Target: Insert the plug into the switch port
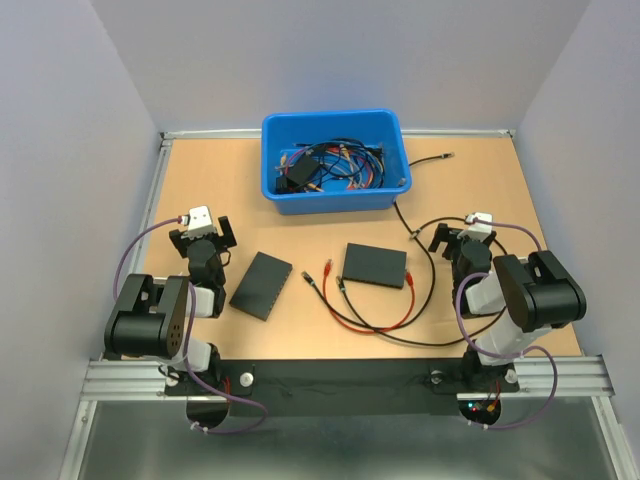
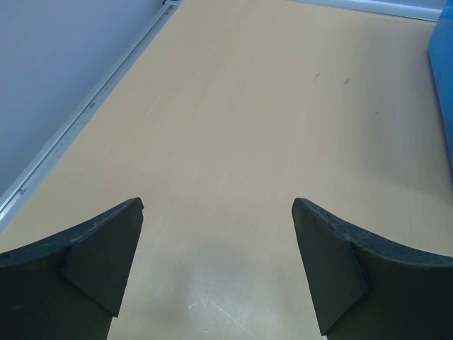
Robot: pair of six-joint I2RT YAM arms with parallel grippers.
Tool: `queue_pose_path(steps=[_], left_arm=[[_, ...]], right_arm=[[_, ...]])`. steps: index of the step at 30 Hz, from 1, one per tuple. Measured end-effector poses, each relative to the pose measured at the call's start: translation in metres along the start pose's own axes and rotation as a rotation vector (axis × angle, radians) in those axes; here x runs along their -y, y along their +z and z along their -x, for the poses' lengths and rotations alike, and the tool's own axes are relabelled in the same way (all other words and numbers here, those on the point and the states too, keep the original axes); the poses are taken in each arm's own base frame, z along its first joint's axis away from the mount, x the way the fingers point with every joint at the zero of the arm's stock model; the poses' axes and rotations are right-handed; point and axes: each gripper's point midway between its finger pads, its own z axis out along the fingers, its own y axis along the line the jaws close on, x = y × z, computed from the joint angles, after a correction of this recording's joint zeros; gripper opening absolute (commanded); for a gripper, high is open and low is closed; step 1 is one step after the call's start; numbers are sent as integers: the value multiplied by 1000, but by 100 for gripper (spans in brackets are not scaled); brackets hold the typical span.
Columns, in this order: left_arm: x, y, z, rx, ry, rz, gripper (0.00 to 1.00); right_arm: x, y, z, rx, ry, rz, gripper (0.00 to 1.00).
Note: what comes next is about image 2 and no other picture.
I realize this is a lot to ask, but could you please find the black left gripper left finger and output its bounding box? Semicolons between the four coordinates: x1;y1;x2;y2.
1;198;144;339

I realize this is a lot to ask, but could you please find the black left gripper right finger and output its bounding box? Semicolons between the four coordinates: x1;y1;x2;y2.
292;198;452;339

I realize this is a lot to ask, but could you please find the blue plastic bin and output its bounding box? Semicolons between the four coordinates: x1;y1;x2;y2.
428;4;453;158

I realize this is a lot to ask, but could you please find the aluminium table edge rail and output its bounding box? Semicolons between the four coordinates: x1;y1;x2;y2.
1;1;182;233

